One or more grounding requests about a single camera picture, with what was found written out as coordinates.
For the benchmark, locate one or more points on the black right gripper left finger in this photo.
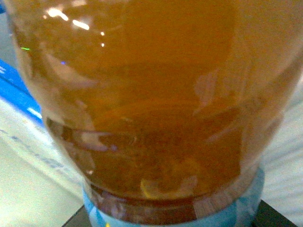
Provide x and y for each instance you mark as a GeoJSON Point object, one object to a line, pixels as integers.
{"type": "Point", "coordinates": [78, 219]}

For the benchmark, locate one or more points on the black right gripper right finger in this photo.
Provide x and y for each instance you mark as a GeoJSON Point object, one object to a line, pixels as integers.
{"type": "Point", "coordinates": [267, 216]}

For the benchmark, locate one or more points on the tea drink bottle red label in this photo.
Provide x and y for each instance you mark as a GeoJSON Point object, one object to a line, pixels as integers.
{"type": "Point", "coordinates": [164, 107]}

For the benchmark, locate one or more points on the white chest freezer blue rim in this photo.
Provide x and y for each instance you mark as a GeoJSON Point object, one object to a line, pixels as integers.
{"type": "Point", "coordinates": [38, 186]}

